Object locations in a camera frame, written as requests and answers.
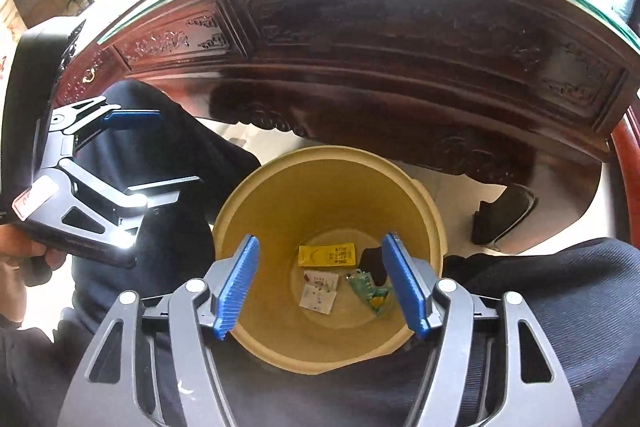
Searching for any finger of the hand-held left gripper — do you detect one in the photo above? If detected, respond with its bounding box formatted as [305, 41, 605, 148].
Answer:
[47, 96, 162, 168]
[12, 159, 201, 269]

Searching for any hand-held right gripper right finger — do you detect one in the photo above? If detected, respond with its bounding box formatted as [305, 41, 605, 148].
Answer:
[381, 232, 583, 427]

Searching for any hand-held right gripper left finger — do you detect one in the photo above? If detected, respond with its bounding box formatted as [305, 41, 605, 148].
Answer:
[60, 234, 261, 427]

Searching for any yellow plastic trash bin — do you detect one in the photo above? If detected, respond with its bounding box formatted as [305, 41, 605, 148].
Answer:
[212, 146, 447, 375]

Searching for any person's left forearm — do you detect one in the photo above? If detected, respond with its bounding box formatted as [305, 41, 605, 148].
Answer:
[0, 319, 71, 427]

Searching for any person's left hand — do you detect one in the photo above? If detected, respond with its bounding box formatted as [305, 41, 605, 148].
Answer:
[0, 223, 66, 323]

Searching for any green crumpled wrapper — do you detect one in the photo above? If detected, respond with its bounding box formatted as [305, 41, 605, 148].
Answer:
[347, 271, 396, 317]

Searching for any person's left leg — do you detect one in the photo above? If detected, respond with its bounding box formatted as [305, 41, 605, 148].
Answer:
[60, 79, 261, 427]

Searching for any person's leg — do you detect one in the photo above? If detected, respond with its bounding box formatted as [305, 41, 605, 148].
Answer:
[60, 79, 261, 427]
[410, 237, 640, 427]

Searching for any black scrap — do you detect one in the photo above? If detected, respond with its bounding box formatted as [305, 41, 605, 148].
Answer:
[359, 247, 388, 285]

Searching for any white paper packet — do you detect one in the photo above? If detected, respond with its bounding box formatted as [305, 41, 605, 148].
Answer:
[299, 284, 337, 314]
[301, 271, 337, 290]

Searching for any yellow packet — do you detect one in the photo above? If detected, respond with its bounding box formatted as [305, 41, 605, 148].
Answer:
[298, 244, 356, 268]

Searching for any black shoe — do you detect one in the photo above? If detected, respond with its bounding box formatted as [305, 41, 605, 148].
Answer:
[471, 183, 538, 248]

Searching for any person's right leg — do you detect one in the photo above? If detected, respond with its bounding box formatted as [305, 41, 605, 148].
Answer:
[410, 237, 640, 427]

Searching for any carved wooden table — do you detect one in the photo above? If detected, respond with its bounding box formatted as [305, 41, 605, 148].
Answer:
[54, 0, 640, 188]

